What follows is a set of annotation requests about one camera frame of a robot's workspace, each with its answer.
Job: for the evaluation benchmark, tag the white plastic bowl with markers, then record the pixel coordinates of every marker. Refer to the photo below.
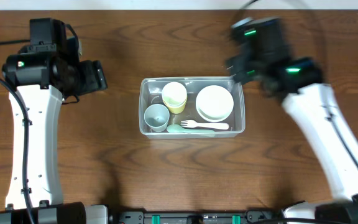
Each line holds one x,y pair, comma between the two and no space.
214,103

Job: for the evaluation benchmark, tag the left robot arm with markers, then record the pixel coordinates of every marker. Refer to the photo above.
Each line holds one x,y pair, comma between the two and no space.
40,79

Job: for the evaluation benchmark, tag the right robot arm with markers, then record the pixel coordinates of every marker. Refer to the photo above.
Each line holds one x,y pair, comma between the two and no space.
299,86

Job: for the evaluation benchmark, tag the clear plastic container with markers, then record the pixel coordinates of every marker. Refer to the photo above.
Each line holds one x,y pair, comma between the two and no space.
150,93

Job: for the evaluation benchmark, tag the grey plastic cup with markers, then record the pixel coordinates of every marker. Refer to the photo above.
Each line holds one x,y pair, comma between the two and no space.
157,117

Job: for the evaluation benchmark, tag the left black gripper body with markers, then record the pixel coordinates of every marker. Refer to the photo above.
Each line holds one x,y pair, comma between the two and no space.
96,76

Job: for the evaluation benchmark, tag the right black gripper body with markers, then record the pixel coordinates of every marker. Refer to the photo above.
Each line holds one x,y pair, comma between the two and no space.
239,69

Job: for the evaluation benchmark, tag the white plastic cup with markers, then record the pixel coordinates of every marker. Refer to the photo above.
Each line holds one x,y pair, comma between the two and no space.
174,93

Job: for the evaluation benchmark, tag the white plastic fork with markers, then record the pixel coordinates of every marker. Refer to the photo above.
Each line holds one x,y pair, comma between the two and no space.
194,124

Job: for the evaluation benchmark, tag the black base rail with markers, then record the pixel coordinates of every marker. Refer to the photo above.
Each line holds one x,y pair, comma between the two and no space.
200,217

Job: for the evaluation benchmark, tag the pale green plastic spoon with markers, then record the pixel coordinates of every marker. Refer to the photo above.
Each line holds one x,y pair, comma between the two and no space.
175,128

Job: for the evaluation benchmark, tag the yellow plastic cup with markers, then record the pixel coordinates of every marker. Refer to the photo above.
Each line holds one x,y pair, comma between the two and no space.
175,109

